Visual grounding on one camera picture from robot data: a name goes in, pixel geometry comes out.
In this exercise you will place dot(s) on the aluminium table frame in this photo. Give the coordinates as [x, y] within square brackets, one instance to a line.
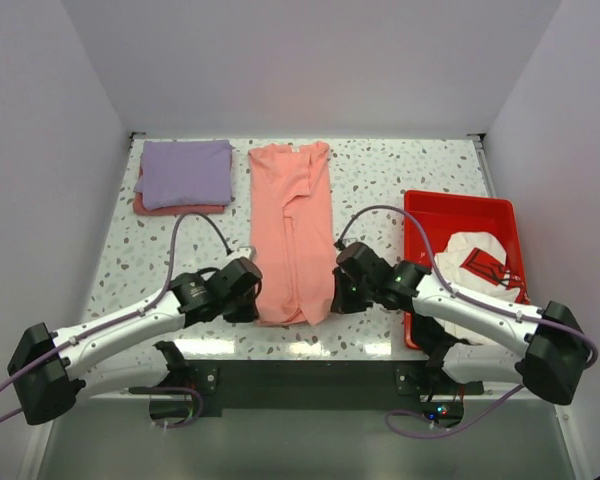
[512, 435]

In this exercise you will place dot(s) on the folded dark pink t shirt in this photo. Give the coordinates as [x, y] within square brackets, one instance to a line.
[140, 209]

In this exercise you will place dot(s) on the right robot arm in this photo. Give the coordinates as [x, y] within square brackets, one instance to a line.
[542, 349]

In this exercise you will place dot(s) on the white t shirt red print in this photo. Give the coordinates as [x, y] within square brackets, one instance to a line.
[478, 261]

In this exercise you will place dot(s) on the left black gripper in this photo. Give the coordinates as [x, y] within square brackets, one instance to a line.
[249, 313]

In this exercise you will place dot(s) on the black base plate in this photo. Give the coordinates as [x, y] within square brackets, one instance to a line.
[372, 385]

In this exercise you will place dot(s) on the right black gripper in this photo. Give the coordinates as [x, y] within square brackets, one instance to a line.
[340, 301]

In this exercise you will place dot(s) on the salmon pink t shirt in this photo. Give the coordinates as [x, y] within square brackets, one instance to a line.
[292, 232]

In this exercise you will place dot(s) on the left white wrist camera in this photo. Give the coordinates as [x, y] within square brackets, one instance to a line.
[247, 252]

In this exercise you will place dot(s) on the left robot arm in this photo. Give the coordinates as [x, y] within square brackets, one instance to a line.
[53, 370]

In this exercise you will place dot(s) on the folded purple t shirt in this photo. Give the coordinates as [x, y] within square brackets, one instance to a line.
[185, 173]

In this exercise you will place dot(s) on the red plastic bin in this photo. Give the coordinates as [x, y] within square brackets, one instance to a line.
[443, 214]

